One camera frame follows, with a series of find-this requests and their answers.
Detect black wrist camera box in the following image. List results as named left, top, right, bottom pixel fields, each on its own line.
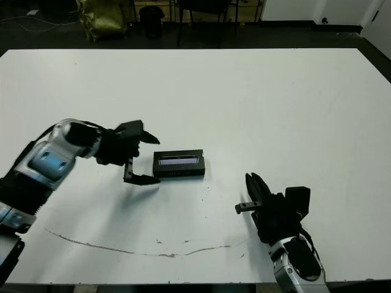
left=115, top=120, right=146, bottom=139
left=284, top=186, right=312, bottom=220

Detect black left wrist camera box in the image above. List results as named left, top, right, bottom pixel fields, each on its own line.
left=115, top=120, right=146, bottom=139

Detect black office chair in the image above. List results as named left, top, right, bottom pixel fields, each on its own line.
left=177, top=0, right=241, bottom=48

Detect large crinkled plastic bag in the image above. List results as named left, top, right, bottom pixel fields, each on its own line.
left=78, top=0, right=129, bottom=42

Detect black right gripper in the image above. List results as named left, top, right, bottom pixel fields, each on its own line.
left=235, top=172, right=303, bottom=245

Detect thin white floor cable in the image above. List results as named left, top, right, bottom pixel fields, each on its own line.
left=0, top=13, right=80, bottom=33

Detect black box lid camera print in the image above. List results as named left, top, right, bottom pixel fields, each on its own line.
left=152, top=148, right=206, bottom=179

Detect black trash bin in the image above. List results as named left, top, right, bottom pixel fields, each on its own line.
left=139, top=6, right=166, bottom=39

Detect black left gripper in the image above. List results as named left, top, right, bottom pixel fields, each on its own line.
left=94, top=129, right=162, bottom=186

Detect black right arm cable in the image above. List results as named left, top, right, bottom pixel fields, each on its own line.
left=299, top=227, right=320, bottom=260

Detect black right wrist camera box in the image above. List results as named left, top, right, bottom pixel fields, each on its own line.
left=284, top=186, right=312, bottom=220

